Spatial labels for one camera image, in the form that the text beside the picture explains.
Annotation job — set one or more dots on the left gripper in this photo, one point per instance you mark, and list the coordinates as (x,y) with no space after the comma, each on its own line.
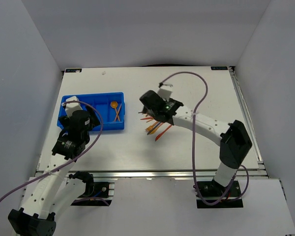
(94,120)

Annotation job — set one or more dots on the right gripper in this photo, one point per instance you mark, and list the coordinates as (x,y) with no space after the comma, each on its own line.
(144,111)

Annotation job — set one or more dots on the blue plastic knife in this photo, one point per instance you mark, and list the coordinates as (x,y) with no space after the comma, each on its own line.
(154,129)

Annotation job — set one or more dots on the yellow plastic spoon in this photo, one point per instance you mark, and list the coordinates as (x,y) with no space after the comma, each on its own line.
(114,105)

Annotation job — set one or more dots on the orange plastic spoon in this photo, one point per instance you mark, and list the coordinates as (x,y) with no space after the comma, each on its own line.
(119,108)

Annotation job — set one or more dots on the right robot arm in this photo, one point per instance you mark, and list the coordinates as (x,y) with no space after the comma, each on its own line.
(232,138)

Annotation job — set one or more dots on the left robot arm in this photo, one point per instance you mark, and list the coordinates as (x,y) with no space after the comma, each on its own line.
(38,214)

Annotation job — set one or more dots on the blue divided bin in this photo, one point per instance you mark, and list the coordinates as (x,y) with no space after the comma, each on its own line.
(100,102)

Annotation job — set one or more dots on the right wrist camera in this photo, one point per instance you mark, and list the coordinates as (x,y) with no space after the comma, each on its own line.
(165,91)

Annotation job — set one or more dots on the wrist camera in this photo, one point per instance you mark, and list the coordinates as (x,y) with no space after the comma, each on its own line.
(71,105)
(165,91)

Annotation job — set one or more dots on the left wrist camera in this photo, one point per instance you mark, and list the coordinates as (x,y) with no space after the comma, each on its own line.
(71,105)

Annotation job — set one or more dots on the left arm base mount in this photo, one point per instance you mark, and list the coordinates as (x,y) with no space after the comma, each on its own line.
(96,193)

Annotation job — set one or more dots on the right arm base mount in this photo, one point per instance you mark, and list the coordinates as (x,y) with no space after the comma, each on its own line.
(211,193)

